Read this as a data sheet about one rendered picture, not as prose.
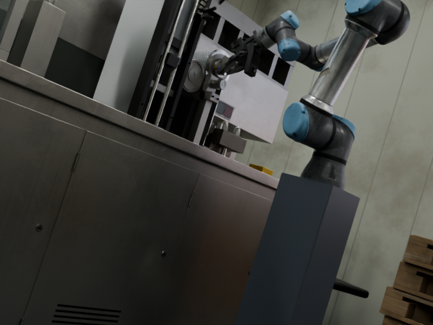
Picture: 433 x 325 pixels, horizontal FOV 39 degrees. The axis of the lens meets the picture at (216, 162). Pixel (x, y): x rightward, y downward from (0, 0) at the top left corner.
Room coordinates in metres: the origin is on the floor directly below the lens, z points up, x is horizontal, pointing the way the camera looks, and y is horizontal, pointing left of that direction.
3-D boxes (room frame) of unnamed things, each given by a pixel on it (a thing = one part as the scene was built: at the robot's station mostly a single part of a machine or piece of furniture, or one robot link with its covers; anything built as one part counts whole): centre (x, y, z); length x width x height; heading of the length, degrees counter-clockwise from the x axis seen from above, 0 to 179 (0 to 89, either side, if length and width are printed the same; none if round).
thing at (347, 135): (2.04, -0.35, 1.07); 0.13 x 0.12 x 0.14; 123
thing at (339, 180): (2.05, -0.36, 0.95); 0.15 x 0.15 x 0.10
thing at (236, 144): (2.65, 0.11, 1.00); 0.40 x 0.16 x 0.06; 48
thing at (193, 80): (2.41, 0.28, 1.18); 0.26 x 0.12 x 0.12; 48
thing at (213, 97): (2.36, 0.10, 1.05); 0.06 x 0.05 x 0.31; 48
